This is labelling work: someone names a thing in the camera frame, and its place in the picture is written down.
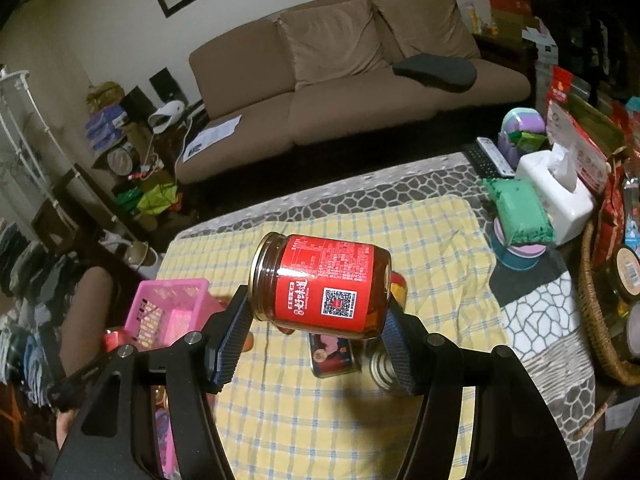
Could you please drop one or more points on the white rack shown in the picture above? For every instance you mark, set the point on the white rack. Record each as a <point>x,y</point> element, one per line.
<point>25,135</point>

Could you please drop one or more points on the wicker basket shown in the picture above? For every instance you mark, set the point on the wicker basket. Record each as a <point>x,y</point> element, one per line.
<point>595,330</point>

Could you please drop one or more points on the wooden stick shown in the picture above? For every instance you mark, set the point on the wooden stick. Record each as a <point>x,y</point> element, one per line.
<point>597,415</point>

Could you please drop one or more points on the pink plastic basket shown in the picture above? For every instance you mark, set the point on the pink plastic basket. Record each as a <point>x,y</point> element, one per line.
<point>170,310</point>

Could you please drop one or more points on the white cap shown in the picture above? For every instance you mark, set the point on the white cap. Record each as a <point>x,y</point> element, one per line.
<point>165,115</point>

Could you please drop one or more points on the white sandal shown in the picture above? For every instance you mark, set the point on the white sandal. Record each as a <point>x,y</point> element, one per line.
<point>132,255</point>

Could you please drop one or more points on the large tin can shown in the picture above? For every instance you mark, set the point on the large tin can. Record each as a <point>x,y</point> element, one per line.
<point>382,367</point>

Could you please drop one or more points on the brown chair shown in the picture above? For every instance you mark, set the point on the brown chair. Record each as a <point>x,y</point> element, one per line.
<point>92,320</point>

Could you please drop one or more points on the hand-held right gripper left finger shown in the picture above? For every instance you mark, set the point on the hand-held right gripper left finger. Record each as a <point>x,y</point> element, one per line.
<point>230,345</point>

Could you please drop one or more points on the green wipes packet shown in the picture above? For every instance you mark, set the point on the green wipes packet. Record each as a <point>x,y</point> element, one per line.
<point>520,210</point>

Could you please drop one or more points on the purple plastic container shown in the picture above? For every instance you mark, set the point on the purple plastic container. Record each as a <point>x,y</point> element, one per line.
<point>522,127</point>

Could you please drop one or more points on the white paper sheet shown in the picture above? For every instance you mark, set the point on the white paper sheet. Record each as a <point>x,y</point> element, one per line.
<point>212,137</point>

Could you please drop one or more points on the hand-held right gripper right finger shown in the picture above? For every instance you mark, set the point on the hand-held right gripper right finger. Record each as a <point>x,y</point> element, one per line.
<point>400,355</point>

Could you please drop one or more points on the brown sofa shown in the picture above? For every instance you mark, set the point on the brown sofa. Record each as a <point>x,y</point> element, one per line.
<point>350,100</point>

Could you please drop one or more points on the red cardboard box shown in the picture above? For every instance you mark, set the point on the red cardboard box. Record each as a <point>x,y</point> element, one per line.
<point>507,2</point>

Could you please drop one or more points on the brown egg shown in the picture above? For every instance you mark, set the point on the brown egg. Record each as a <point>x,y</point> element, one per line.
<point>248,342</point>

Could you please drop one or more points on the green bag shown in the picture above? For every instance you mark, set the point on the green bag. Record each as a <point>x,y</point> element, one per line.
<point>150,195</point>

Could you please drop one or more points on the teal and pink bowl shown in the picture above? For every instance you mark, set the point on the teal and pink bowl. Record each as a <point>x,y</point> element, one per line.
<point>520,257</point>

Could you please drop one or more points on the round metal tin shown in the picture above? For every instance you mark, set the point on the round metal tin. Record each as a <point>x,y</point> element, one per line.
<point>122,159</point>

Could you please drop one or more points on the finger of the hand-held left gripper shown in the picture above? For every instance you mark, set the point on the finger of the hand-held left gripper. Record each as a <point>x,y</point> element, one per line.
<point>70,387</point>

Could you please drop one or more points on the pile of clothes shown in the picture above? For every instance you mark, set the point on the pile of clothes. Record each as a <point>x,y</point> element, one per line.
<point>27,310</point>

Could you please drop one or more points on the yellow checked cloth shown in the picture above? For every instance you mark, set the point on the yellow checked cloth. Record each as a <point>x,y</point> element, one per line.
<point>310,420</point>

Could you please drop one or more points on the black box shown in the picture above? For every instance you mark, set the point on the black box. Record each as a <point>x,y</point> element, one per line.
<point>162,85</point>

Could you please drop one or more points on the dark grey cushion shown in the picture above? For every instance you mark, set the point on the dark grey cushion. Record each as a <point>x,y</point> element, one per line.
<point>435,72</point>

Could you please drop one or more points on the white label jar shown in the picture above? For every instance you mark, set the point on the white label jar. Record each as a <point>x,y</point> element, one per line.
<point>622,272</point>

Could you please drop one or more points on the red snack bags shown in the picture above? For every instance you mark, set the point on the red snack bags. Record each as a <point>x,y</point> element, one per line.
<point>575,135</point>

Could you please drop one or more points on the black remote control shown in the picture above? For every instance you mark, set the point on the black remote control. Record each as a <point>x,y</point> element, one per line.
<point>490,157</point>

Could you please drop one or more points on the white tissue box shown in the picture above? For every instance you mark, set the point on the white tissue box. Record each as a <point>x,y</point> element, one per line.
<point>565,210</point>

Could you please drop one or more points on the person's left forearm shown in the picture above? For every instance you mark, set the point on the person's left forearm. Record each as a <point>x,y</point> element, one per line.
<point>65,427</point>

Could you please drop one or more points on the red flat tin can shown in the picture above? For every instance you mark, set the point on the red flat tin can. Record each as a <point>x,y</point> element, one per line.
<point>332,355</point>

